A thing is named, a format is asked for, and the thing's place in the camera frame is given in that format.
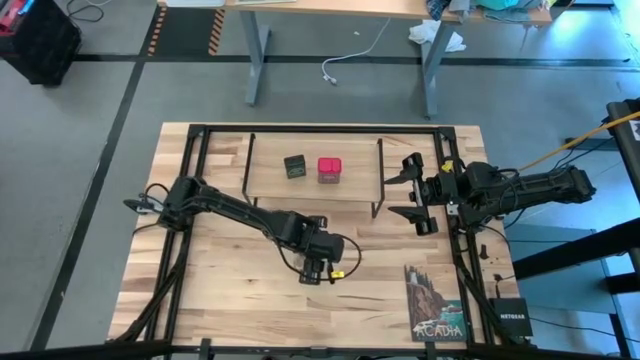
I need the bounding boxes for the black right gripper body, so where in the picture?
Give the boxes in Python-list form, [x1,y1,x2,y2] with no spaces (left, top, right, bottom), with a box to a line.
[403,152,454,237]

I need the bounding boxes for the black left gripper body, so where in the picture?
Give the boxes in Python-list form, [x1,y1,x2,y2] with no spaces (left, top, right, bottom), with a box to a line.
[298,229,346,286]

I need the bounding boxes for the red spice tin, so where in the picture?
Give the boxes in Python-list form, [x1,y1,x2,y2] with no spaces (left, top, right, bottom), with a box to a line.
[317,157,343,185]

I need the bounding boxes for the dark green spice tin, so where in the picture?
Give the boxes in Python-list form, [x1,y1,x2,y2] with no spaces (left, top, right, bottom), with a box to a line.
[283,154,307,180]

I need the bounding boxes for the wooden shelf black metal legs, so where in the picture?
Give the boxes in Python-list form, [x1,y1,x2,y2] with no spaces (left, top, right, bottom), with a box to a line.
[241,132,387,219]

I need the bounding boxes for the Acadia postcard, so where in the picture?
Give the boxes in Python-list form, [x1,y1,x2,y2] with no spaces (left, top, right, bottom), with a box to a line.
[403,264,469,344]

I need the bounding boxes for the white crumpled cloth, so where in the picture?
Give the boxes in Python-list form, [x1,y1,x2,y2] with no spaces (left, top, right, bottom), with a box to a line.
[408,18,468,54]

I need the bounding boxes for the black metal stand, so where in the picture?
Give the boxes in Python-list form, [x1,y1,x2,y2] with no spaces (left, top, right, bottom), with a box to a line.
[512,98,640,360]

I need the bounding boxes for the wooden desk grey legs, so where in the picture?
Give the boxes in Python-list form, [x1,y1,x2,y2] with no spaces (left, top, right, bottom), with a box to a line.
[157,0,554,121]

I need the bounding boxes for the black mat hazard stripes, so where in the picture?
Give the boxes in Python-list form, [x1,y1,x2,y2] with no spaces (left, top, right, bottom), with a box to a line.
[140,5,227,57]

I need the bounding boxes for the white flat box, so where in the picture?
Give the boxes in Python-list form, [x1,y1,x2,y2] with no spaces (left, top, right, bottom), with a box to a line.
[164,0,227,9]

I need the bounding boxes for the black crate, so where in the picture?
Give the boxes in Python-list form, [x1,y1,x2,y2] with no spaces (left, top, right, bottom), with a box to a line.
[0,0,84,86]

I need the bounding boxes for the red item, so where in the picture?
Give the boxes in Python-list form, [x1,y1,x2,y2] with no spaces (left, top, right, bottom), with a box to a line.
[0,0,26,36]

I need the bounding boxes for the black cable yellow tag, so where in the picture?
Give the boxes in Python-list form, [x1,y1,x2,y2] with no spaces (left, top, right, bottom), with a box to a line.
[276,232,362,284]
[438,158,469,176]

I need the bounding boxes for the black metal table frame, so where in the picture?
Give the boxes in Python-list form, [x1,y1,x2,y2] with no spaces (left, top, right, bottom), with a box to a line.
[104,123,539,360]

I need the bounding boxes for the white cable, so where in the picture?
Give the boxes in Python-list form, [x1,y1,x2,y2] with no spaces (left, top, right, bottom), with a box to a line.
[321,17,392,86]

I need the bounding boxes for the black Netgear switch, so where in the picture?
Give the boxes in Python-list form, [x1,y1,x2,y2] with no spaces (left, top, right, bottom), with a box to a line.
[488,297,534,340]

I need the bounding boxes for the black cable bundle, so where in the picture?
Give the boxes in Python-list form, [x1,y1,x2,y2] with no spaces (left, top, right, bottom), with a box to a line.
[112,227,194,346]

